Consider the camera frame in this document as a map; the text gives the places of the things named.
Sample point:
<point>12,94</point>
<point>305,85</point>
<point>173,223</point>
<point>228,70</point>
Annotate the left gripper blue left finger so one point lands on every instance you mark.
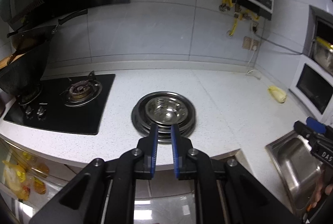
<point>147,161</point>

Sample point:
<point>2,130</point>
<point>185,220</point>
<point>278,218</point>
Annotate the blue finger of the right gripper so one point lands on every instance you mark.
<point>315,125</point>
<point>304,130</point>

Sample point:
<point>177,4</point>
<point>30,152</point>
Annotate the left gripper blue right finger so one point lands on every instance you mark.
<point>180,147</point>

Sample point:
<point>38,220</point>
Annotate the large steel bowl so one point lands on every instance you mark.
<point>166,110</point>

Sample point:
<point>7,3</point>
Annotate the large steel plate with label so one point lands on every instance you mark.
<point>143,124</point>

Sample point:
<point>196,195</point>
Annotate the person right hand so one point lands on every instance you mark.
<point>319,191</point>

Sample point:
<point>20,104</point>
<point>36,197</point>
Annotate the steel sink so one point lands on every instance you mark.
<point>297,168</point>

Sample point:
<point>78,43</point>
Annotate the yellow cloth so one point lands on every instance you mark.
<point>277,93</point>

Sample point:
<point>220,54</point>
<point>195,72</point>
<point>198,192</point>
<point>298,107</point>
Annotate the black gas stove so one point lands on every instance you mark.
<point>71,105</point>

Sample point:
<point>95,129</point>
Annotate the yellow plastic bag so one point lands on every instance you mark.
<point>24,173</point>

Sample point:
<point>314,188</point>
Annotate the black wok pan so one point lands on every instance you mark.
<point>22,71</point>

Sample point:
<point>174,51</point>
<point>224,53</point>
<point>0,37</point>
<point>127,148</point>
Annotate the wall power socket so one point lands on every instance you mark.
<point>250,43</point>

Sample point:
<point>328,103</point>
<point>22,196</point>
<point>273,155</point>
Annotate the upper wall socket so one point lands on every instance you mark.
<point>254,26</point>

